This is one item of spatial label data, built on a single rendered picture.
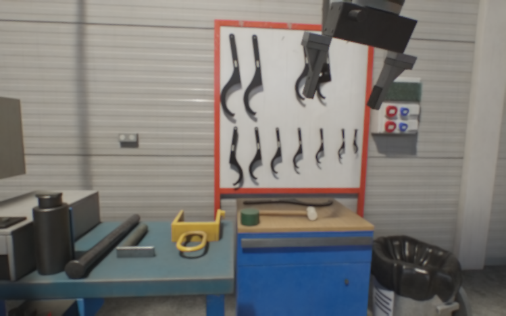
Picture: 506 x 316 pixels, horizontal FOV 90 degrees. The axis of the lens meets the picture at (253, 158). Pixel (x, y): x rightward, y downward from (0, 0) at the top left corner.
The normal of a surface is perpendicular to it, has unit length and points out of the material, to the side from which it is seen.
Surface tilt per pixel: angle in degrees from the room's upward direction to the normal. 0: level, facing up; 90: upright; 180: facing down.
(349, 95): 90
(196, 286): 90
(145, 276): 0
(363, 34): 114
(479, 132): 90
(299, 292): 90
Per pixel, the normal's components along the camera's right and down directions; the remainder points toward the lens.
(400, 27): 0.12, 0.50
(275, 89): 0.08, 0.11
